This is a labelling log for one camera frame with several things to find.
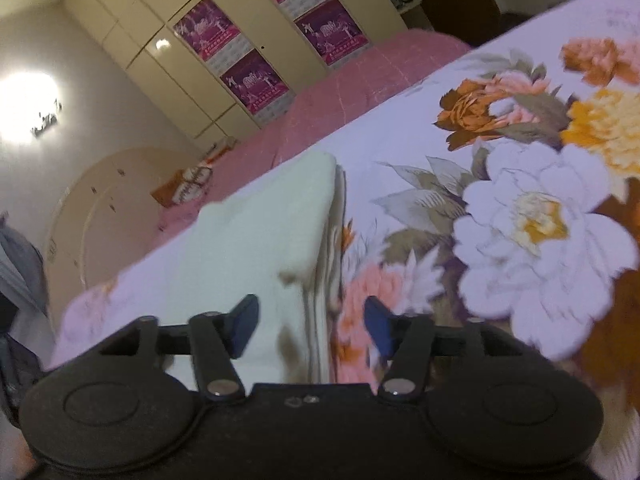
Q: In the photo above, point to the floral lavender bedsheet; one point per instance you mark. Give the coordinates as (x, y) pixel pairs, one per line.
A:
(525, 220)

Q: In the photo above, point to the pink quilt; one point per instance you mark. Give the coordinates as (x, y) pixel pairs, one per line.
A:
(350, 85)

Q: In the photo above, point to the cream wardrobe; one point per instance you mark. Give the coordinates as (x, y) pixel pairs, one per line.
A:
(150, 55)

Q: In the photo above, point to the orange patterned pillow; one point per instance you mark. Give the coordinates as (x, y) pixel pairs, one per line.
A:
(182, 185)

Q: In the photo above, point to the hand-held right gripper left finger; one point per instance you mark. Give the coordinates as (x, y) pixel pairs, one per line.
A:
(245, 322)

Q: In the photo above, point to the grey hanging clothing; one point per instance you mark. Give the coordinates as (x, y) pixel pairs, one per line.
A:
(22, 265)

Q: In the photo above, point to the curved cream cabinet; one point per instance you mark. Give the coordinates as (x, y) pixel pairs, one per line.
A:
(115, 200)

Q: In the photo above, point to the wall lamp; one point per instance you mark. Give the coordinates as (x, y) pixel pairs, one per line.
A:
(47, 120)

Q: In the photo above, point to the cream small garment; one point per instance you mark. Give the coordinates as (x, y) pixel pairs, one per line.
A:
(260, 220)

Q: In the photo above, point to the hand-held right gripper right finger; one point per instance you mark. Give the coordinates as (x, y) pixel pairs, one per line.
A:
(377, 325)

